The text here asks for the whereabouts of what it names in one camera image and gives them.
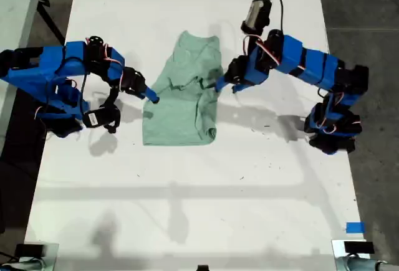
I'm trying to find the small black box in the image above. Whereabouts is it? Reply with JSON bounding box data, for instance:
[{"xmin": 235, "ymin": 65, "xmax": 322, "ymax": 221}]
[
  {"xmin": 344, "ymin": 240, "xmax": 375, "ymax": 255},
  {"xmin": 14, "ymin": 243, "xmax": 45, "ymax": 258}
]

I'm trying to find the camera black cable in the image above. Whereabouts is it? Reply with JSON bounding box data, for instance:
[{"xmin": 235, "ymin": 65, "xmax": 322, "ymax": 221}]
[
  {"xmin": 46, "ymin": 56, "xmax": 91, "ymax": 116},
  {"xmin": 264, "ymin": 0, "xmax": 285, "ymax": 34}
]

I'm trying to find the black stand leg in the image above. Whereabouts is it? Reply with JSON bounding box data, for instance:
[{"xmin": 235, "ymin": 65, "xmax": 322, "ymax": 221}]
[{"xmin": 36, "ymin": 0, "xmax": 67, "ymax": 47}]

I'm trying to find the blue tape strip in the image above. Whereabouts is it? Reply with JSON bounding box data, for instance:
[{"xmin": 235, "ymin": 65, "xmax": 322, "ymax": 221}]
[{"xmin": 345, "ymin": 221, "xmax": 365, "ymax": 234}]

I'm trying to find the pale side table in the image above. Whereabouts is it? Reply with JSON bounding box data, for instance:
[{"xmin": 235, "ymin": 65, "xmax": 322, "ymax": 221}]
[{"xmin": 0, "ymin": 0, "xmax": 45, "ymax": 152}]

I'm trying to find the camera black stalk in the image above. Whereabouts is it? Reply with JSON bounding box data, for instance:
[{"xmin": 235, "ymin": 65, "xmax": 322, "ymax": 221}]
[{"xmin": 104, "ymin": 84, "xmax": 121, "ymax": 110}]

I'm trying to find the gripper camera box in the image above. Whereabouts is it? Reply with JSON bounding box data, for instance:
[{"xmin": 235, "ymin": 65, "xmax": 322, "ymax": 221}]
[
  {"xmin": 82, "ymin": 104, "xmax": 122, "ymax": 134},
  {"xmin": 240, "ymin": 0, "xmax": 272, "ymax": 34}
]

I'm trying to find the shiny metal plate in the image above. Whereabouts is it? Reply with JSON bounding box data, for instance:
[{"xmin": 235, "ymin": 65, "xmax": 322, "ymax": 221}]
[
  {"xmin": 330, "ymin": 239, "xmax": 373, "ymax": 271},
  {"xmin": 23, "ymin": 242, "xmax": 60, "ymax": 271}
]

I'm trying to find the pale green T-shirt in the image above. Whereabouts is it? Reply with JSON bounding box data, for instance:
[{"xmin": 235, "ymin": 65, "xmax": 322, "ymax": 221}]
[{"xmin": 142, "ymin": 30, "xmax": 224, "ymax": 147}]

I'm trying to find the grey metal tube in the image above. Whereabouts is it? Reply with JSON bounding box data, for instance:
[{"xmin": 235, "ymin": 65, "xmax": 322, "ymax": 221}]
[
  {"xmin": 0, "ymin": 257, "xmax": 47, "ymax": 271},
  {"xmin": 335, "ymin": 255, "xmax": 399, "ymax": 271}
]

